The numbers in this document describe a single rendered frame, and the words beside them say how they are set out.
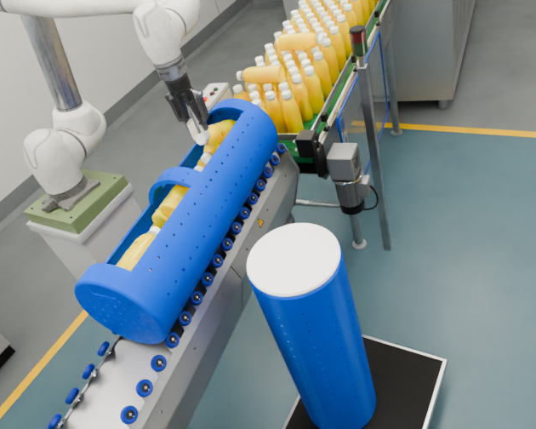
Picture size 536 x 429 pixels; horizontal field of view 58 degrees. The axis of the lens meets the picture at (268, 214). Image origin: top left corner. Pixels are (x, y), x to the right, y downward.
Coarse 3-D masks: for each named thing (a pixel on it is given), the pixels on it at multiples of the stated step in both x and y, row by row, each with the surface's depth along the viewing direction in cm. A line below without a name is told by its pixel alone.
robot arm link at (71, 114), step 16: (32, 16) 161; (32, 32) 165; (48, 32) 166; (32, 48) 170; (48, 48) 169; (48, 64) 172; (64, 64) 175; (48, 80) 177; (64, 80) 178; (64, 96) 181; (80, 96) 187; (64, 112) 185; (80, 112) 186; (96, 112) 196; (64, 128) 187; (80, 128) 188; (96, 128) 194; (96, 144) 197
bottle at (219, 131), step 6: (228, 120) 174; (210, 126) 165; (216, 126) 166; (222, 126) 168; (228, 126) 171; (210, 132) 163; (216, 132) 164; (222, 132) 167; (228, 132) 170; (210, 138) 163; (216, 138) 164; (222, 138) 167; (210, 144) 164; (216, 144) 166
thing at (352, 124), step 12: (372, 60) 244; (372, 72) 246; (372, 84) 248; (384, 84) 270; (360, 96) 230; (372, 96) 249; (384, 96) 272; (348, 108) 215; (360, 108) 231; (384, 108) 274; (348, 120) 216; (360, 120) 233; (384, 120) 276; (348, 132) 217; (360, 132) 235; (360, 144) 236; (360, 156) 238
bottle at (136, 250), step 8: (152, 232) 142; (136, 240) 138; (144, 240) 138; (152, 240) 139; (136, 248) 136; (144, 248) 136; (128, 256) 134; (136, 256) 134; (120, 264) 132; (128, 264) 132
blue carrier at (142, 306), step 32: (256, 128) 171; (192, 160) 182; (224, 160) 157; (256, 160) 168; (160, 192) 164; (192, 192) 146; (224, 192) 152; (192, 224) 141; (224, 224) 152; (160, 256) 131; (192, 256) 138; (96, 288) 125; (128, 288) 123; (160, 288) 128; (192, 288) 141; (96, 320) 142; (128, 320) 132; (160, 320) 127
